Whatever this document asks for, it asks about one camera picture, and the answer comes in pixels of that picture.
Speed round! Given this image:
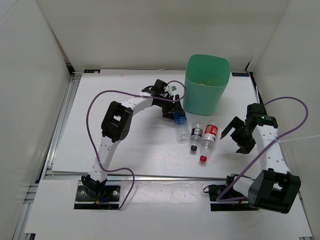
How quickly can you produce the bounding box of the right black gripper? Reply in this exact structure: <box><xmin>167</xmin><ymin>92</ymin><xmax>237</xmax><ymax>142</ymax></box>
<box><xmin>221</xmin><ymin>116</ymin><xmax>256</xmax><ymax>154</ymax></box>

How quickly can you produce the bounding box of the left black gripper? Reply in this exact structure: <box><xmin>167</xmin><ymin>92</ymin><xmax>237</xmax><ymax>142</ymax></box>
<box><xmin>157</xmin><ymin>94</ymin><xmax>185</xmax><ymax>121</ymax></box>

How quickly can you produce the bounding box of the blue label water bottle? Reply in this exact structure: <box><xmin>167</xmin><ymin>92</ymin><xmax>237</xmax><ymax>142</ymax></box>
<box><xmin>173</xmin><ymin>111</ymin><xmax>190</xmax><ymax>143</ymax></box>

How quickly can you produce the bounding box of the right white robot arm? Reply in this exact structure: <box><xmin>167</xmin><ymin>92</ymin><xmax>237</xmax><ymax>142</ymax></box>
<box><xmin>216</xmin><ymin>103</ymin><xmax>301</xmax><ymax>214</ymax></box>

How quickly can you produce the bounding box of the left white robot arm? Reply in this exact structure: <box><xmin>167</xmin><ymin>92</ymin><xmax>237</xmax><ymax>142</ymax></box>
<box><xmin>81</xmin><ymin>79</ymin><xmax>186</xmax><ymax>200</ymax></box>

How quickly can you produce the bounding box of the green plastic bin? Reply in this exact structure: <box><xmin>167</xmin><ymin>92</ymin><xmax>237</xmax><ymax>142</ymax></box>
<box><xmin>183</xmin><ymin>54</ymin><xmax>231</xmax><ymax>116</ymax></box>

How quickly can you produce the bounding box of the red label water bottle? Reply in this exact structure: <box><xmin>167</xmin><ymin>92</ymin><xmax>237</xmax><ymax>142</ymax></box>
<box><xmin>199</xmin><ymin>120</ymin><xmax>218</xmax><ymax>163</ymax></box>

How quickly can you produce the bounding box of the black label water bottle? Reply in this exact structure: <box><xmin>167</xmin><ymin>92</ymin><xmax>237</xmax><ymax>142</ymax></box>
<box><xmin>190</xmin><ymin>122</ymin><xmax>204</xmax><ymax>153</ymax></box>

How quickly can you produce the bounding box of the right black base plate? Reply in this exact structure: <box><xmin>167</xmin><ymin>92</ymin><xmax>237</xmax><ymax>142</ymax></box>
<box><xmin>202</xmin><ymin>178</ymin><xmax>258</xmax><ymax>212</ymax></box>

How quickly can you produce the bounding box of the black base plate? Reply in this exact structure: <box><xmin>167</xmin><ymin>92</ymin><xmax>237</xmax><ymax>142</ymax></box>
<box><xmin>202</xmin><ymin>178</ymin><xmax>258</xmax><ymax>212</ymax></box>
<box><xmin>73</xmin><ymin>175</ymin><xmax>121</xmax><ymax>210</ymax></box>

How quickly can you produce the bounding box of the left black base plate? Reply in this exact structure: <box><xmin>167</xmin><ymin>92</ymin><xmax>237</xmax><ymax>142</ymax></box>
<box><xmin>73</xmin><ymin>175</ymin><xmax>121</xmax><ymax>210</ymax></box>

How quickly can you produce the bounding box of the aluminium frame rail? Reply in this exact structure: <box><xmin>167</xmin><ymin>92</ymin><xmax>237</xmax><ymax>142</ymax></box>
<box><xmin>37</xmin><ymin>74</ymin><xmax>266</xmax><ymax>186</ymax></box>

